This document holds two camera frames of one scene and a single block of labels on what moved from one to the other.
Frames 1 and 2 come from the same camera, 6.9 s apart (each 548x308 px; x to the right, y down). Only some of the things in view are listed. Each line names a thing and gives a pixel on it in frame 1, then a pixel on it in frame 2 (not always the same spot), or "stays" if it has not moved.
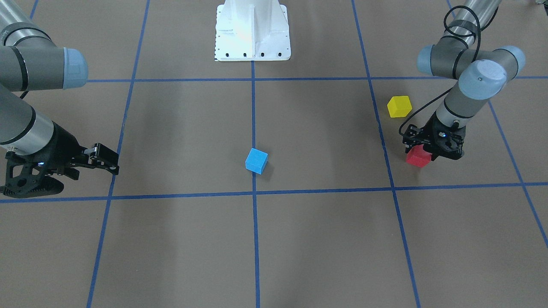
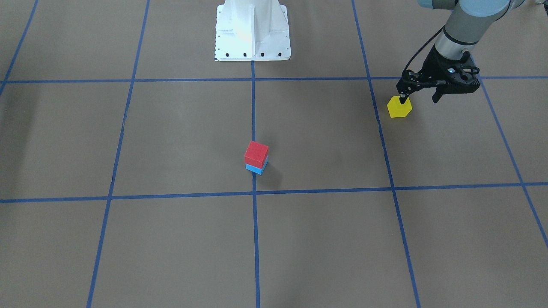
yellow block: x=399 y=106 stays
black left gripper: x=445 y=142 -> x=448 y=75
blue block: x=256 y=161 stays
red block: x=417 y=156 -> x=255 y=154
